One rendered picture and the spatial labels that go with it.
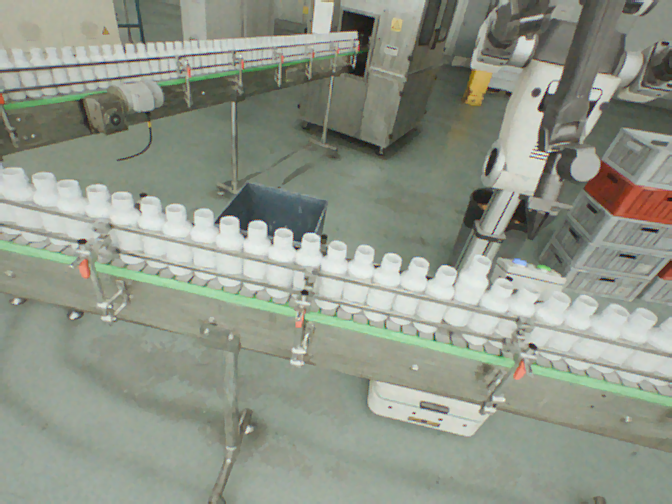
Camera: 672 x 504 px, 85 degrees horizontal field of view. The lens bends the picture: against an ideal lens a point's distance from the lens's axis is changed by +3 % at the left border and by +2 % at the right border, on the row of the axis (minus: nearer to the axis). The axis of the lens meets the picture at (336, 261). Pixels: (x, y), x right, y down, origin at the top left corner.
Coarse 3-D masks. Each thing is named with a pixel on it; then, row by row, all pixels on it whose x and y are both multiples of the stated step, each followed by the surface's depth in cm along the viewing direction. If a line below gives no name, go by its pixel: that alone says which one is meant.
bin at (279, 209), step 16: (240, 192) 129; (256, 192) 137; (272, 192) 136; (288, 192) 135; (224, 208) 118; (240, 208) 133; (256, 208) 141; (272, 208) 140; (288, 208) 139; (304, 208) 138; (320, 208) 137; (240, 224) 137; (272, 224) 144; (288, 224) 143; (304, 224) 142; (320, 224) 127
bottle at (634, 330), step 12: (636, 312) 75; (648, 312) 75; (624, 324) 76; (636, 324) 74; (648, 324) 73; (624, 336) 76; (636, 336) 75; (612, 348) 78; (624, 348) 77; (600, 360) 81; (612, 360) 79; (624, 360) 79
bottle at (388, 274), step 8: (392, 256) 77; (384, 264) 75; (392, 264) 74; (400, 264) 75; (376, 272) 77; (384, 272) 75; (392, 272) 75; (376, 280) 76; (384, 280) 75; (392, 280) 76; (400, 280) 77; (368, 296) 81; (376, 296) 78; (384, 296) 78; (392, 296) 78; (368, 304) 81; (376, 304) 79; (384, 304) 79; (368, 312) 82; (376, 320) 82
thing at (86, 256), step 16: (144, 192) 89; (96, 224) 76; (80, 240) 72; (96, 240) 77; (320, 240) 88; (80, 256) 73; (96, 256) 75; (112, 256) 80; (96, 272) 77; (304, 272) 74; (96, 288) 79; (304, 288) 76; (112, 304) 83; (304, 304) 72; (112, 320) 85; (528, 320) 74; (304, 336) 84; (512, 336) 76; (304, 352) 81; (512, 352) 78; (528, 352) 70; (512, 368) 74; (528, 368) 69; (496, 384) 83; (496, 400) 79
